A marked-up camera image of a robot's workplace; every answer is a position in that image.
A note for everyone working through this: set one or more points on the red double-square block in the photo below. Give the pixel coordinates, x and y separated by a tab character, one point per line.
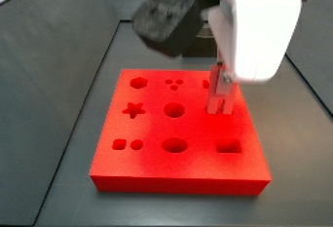
220	104

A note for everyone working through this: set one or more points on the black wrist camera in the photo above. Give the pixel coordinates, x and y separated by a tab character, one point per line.
169	23

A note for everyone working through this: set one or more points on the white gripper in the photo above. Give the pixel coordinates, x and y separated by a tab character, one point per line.
253	31

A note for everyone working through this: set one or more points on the red shape-sorting board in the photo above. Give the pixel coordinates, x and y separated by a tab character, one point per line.
163	145

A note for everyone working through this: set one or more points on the black curved holder stand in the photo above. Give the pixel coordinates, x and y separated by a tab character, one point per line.
204	45

